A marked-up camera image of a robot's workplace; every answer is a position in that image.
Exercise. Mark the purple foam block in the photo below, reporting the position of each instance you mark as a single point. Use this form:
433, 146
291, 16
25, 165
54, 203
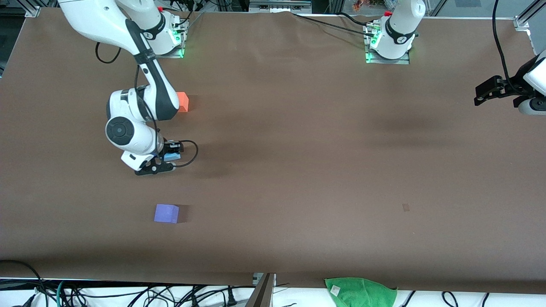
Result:
165, 213

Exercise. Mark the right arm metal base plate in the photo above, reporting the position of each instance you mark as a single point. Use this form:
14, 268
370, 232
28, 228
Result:
179, 42

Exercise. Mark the aluminium profile post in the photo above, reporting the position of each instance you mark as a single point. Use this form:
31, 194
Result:
261, 294

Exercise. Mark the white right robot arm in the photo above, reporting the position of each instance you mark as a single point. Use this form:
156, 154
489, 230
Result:
123, 102

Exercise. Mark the silver rail with sockets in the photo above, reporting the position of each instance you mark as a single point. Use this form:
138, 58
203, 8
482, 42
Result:
279, 5

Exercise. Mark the aluminium frame corner bracket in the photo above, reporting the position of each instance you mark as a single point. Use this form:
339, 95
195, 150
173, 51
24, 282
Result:
527, 17

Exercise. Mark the light blue foam block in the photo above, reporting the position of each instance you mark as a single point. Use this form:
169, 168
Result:
170, 157

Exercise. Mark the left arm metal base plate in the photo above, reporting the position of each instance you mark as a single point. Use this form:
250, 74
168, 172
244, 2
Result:
370, 57

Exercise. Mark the orange foam block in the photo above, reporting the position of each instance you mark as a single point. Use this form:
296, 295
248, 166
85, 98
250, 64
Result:
183, 102

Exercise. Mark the green cloth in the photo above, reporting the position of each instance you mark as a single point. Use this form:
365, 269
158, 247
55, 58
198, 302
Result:
360, 292

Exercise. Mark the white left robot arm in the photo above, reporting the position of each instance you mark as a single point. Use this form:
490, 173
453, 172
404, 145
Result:
401, 21

